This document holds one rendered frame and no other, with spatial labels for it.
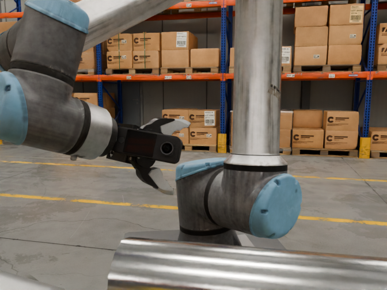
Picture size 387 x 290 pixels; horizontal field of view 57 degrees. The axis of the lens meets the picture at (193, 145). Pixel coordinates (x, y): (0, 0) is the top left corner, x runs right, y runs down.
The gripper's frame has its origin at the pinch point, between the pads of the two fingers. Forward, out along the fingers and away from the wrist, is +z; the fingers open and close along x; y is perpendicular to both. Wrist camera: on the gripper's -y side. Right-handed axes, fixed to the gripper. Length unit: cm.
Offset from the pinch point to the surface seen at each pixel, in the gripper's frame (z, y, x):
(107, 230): 150, 211, 65
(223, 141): 517, 386, -86
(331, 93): 705, 265, -254
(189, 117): 480, 459, -122
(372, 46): 584, 158, -303
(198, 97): 569, 529, -194
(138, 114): 507, 661, -127
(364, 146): 638, 156, -129
